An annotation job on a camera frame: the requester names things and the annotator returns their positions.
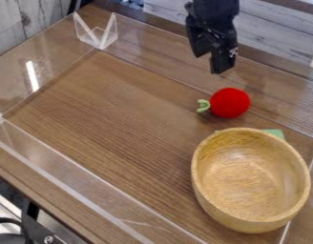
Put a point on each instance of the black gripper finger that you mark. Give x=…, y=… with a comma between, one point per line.
x=222, y=58
x=198, y=34

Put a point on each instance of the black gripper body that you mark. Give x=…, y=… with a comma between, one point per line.
x=217, y=13

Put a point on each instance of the red plush strawberry toy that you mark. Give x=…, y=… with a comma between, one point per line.
x=227, y=103

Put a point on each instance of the green sticky note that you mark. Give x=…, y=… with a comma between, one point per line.
x=276, y=132

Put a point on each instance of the wooden bowl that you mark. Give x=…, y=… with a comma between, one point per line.
x=250, y=179

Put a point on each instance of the clear acrylic corner bracket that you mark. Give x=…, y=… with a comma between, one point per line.
x=96, y=37

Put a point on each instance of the clear acrylic tray wall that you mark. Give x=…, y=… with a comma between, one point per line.
x=123, y=168

